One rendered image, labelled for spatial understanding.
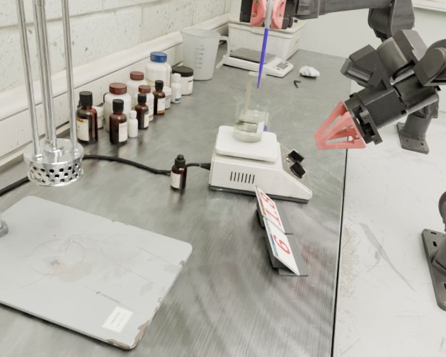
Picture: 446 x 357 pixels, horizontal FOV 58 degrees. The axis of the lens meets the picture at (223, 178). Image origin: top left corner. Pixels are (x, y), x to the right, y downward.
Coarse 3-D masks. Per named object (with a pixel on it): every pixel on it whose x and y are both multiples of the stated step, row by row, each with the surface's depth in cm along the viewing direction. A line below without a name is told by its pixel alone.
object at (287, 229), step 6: (258, 198) 70; (258, 204) 72; (276, 204) 76; (258, 210) 72; (276, 210) 73; (282, 210) 74; (264, 216) 66; (282, 216) 72; (264, 222) 68; (282, 222) 71; (288, 222) 71; (282, 228) 69; (288, 228) 69
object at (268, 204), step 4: (260, 192) 73; (264, 196) 73; (264, 200) 71; (268, 200) 73; (272, 200) 75; (264, 204) 70; (268, 204) 72; (272, 204) 74; (268, 208) 70; (272, 208) 72; (268, 212) 68; (272, 212) 70; (276, 212) 72; (268, 216) 67; (272, 216) 68; (276, 216) 71; (276, 220) 69; (280, 224) 69
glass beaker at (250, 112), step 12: (240, 96) 77; (252, 96) 78; (240, 108) 75; (252, 108) 73; (264, 108) 74; (240, 120) 75; (252, 120) 75; (264, 120) 76; (240, 132) 76; (252, 132) 76; (252, 144) 77
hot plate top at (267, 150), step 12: (228, 132) 81; (264, 132) 83; (216, 144) 75; (228, 144) 76; (240, 144) 77; (264, 144) 78; (276, 144) 79; (240, 156) 74; (252, 156) 74; (264, 156) 74; (276, 156) 74
